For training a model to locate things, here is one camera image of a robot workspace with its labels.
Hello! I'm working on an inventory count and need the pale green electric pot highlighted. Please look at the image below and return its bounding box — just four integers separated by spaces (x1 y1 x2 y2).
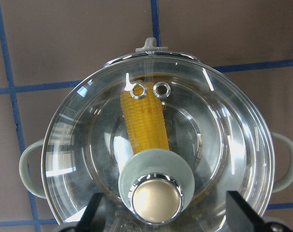
18 37 293 232

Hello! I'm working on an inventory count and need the yellow corn cob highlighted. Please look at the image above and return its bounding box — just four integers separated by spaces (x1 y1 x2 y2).
120 82 169 154

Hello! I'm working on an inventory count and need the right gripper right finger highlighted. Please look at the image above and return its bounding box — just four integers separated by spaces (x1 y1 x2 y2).
226 191 264 232

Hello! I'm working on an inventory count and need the glass pot lid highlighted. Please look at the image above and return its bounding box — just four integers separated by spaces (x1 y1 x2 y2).
41 57 275 232

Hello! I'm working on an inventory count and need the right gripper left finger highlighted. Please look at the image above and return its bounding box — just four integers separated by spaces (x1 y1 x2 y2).
75 193 103 232

